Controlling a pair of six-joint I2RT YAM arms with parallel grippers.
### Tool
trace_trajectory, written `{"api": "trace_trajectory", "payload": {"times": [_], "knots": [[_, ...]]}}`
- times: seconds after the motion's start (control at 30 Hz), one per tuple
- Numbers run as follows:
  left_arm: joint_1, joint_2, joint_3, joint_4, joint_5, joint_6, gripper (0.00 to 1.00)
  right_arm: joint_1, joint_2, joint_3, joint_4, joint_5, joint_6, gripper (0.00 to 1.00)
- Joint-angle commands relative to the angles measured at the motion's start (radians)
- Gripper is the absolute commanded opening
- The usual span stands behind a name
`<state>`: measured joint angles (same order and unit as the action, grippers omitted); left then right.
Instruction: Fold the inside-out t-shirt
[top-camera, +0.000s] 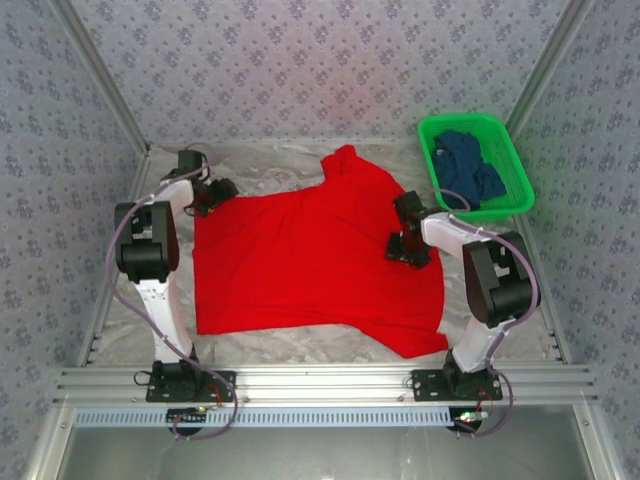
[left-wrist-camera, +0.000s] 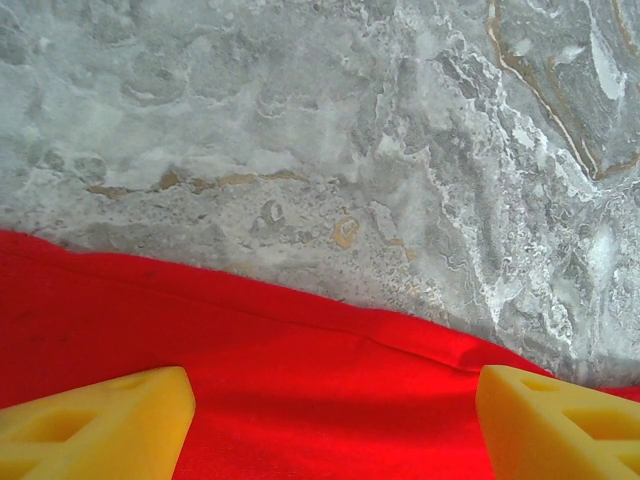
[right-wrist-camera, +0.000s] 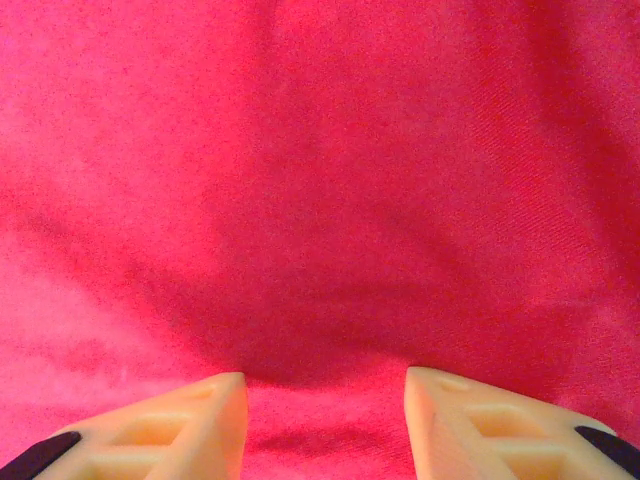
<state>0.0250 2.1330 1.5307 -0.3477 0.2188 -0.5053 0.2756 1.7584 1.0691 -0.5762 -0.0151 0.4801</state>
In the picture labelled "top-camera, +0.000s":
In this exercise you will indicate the red t-shirt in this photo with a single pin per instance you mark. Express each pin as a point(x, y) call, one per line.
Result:
point(300, 260)

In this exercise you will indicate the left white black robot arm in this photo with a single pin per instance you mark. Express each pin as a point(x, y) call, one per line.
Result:
point(162, 310)

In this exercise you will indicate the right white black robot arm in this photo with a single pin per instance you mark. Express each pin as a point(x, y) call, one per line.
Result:
point(500, 280)

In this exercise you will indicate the dark blue cloth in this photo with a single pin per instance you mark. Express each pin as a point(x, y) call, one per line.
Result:
point(465, 165)

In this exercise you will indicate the green plastic basket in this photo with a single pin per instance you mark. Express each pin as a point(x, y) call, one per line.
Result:
point(505, 145)

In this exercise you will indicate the small black circuit board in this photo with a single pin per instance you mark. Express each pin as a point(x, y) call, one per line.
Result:
point(470, 425)
point(182, 417)

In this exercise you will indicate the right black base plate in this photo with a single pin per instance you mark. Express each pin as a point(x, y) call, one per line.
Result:
point(425, 385)

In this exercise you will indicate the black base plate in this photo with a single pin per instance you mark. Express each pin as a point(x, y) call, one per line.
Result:
point(425, 385)
point(220, 380)

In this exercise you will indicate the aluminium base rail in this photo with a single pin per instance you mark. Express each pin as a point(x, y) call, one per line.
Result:
point(320, 382)

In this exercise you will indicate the aluminium table side rail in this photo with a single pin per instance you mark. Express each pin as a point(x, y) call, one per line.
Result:
point(555, 340)
point(95, 320)

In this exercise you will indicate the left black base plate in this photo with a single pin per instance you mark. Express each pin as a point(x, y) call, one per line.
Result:
point(220, 380)

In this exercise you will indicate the aluminium frame post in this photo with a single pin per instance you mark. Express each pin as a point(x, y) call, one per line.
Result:
point(45, 460)
point(86, 37)
point(600, 460)
point(559, 37)

